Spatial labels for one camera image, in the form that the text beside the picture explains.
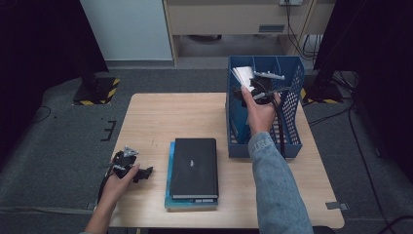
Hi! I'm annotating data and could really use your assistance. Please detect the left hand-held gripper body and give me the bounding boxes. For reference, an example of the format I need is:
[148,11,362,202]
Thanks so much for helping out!
[110,145,140,179]

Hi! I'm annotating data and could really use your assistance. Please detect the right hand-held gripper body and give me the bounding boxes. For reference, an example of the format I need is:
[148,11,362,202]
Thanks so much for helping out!
[249,71,291,105]

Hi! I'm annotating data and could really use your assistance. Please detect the light blue book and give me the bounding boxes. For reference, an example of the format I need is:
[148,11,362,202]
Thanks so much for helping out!
[227,65,257,144]

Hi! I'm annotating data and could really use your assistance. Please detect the teal illustrated book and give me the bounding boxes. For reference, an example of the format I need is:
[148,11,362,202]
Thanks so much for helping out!
[164,140,219,211]

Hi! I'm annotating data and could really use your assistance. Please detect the black book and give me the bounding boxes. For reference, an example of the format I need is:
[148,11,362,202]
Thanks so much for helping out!
[169,137,220,200]

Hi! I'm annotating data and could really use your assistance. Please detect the blue plastic file rack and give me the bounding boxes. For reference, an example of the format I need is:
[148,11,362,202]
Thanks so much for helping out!
[225,55,306,159]

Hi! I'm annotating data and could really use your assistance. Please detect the person's right hand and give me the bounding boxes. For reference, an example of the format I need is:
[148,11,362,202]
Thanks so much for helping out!
[241,86,282,136]

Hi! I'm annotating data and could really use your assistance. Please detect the person's left hand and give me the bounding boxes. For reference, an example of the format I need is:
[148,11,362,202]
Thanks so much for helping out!
[101,163,141,207]

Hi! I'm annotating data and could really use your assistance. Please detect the black stand base striped edge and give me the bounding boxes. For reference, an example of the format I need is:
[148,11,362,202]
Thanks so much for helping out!
[300,76,344,105]
[71,72,121,106]

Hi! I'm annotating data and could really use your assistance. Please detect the beige wooden cabinet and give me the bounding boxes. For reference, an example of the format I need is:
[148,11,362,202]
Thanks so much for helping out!
[162,0,337,66]

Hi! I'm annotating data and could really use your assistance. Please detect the black curtain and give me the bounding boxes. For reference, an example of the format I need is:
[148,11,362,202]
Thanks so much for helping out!
[313,0,413,183]
[0,0,110,164]

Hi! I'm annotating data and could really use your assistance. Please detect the white cabinet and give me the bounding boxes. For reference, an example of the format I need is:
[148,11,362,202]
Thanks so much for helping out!
[80,0,173,61]

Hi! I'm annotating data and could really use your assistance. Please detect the left hand-held gripper cable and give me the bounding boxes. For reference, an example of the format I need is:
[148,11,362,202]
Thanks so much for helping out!
[96,165,115,204]

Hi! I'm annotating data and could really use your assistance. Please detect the hand-held gripper cable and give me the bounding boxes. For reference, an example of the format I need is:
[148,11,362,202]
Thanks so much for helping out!
[96,165,115,204]
[271,94,287,159]

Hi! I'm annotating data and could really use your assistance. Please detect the right hand-held gripper cable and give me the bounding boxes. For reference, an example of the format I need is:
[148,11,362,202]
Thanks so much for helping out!
[271,94,287,159]

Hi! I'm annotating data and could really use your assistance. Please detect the bundle of black cables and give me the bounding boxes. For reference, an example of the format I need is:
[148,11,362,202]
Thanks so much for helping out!
[284,0,324,64]

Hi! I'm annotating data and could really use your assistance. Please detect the short black floor cable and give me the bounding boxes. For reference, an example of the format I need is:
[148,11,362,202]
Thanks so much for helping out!
[307,105,354,127]

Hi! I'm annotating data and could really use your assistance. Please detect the thin looped floor cable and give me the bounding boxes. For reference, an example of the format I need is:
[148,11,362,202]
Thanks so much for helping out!
[31,105,53,124]

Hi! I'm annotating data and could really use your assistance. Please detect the long black floor cable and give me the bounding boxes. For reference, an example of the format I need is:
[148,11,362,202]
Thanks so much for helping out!
[348,103,395,234]

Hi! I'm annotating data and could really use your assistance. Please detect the thick curved floor cable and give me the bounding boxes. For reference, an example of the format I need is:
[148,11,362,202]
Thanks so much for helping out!
[378,214,413,234]

